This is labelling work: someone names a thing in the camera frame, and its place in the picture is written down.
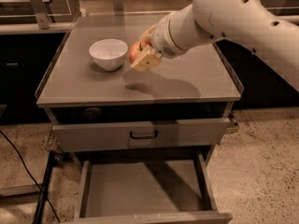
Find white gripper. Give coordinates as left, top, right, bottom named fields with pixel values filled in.
left=131, top=12, right=186, bottom=72

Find red apple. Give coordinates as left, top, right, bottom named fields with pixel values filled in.
left=129, top=41, right=149, bottom=63

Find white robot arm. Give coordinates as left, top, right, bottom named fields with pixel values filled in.
left=131, top=0, right=299, bottom=91

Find grey drawer cabinet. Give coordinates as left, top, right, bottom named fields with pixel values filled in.
left=35, top=13, right=245, bottom=166

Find grey top drawer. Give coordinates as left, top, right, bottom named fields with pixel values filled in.
left=52, top=118, right=230, bottom=152

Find open grey middle drawer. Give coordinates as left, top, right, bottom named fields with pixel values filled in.
left=74, top=154, right=233, bottom=224

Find white ceramic bowl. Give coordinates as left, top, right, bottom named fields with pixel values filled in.
left=89, top=39, right=128, bottom=71

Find clear acrylic barrier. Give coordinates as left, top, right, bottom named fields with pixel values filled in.
left=0, top=0, right=298, bottom=25

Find black low cabinets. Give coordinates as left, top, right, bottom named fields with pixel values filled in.
left=1, top=33, right=299, bottom=123

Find black drawer handle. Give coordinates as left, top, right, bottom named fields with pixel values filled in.
left=129, top=130, right=158, bottom=140

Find black floor cable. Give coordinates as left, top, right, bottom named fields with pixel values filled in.
left=0, top=130, right=61, bottom=224

